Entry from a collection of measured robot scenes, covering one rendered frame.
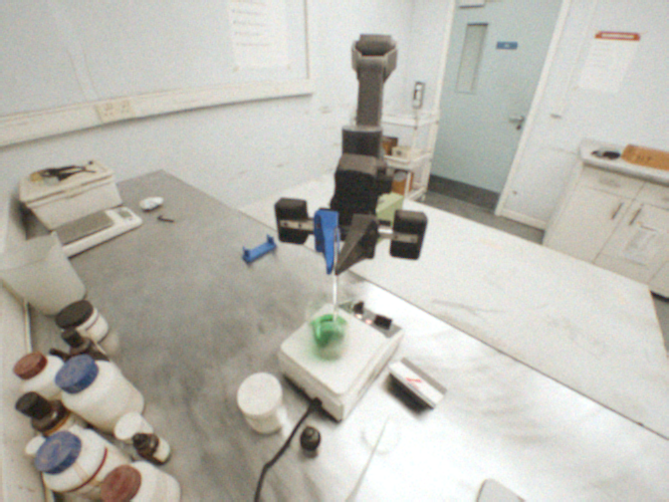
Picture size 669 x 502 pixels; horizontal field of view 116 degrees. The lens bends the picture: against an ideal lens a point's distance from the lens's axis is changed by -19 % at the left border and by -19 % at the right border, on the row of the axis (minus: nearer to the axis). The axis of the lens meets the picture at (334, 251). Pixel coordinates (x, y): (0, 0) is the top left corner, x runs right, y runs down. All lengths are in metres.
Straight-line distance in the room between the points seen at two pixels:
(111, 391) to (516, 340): 0.69
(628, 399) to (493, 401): 0.26
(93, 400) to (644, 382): 0.90
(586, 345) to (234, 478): 0.68
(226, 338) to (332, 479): 0.31
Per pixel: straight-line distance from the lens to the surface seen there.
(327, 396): 0.40
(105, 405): 0.49
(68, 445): 0.44
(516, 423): 0.53
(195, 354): 0.56
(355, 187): 0.31
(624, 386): 0.70
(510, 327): 0.65
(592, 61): 3.14
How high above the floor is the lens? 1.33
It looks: 36 degrees down
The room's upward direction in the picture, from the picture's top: straight up
